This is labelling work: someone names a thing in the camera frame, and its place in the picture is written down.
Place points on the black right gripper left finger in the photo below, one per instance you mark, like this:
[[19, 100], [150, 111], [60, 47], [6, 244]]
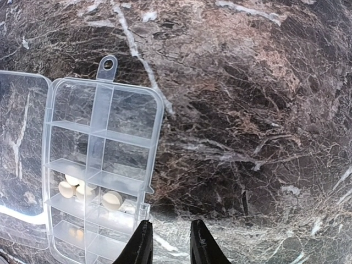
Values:
[[139, 248]]

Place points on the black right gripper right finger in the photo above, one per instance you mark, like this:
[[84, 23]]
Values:
[[203, 247]]

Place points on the clear plastic pill organizer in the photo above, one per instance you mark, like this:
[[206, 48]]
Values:
[[99, 131]]

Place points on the small yellow pills in organizer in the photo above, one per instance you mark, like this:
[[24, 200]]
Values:
[[76, 233]]

